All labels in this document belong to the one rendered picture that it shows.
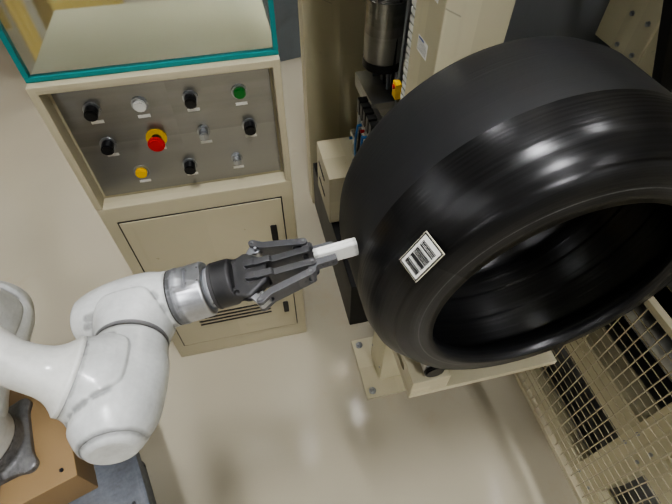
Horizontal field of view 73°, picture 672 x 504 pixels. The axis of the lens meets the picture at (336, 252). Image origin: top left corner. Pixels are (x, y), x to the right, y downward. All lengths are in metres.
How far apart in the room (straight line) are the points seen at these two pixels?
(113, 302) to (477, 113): 0.57
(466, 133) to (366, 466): 1.45
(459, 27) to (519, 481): 1.56
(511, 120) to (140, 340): 0.56
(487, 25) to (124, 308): 0.75
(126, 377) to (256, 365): 1.42
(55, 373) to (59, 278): 1.97
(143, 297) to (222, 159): 0.70
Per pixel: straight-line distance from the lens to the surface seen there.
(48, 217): 2.94
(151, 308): 0.71
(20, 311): 1.24
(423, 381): 1.04
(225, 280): 0.70
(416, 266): 0.61
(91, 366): 0.63
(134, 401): 0.62
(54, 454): 1.24
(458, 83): 0.70
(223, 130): 1.29
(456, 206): 0.59
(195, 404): 2.01
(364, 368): 1.98
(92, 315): 0.76
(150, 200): 1.39
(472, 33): 0.91
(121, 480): 1.28
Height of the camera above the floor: 1.80
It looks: 51 degrees down
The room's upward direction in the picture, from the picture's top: straight up
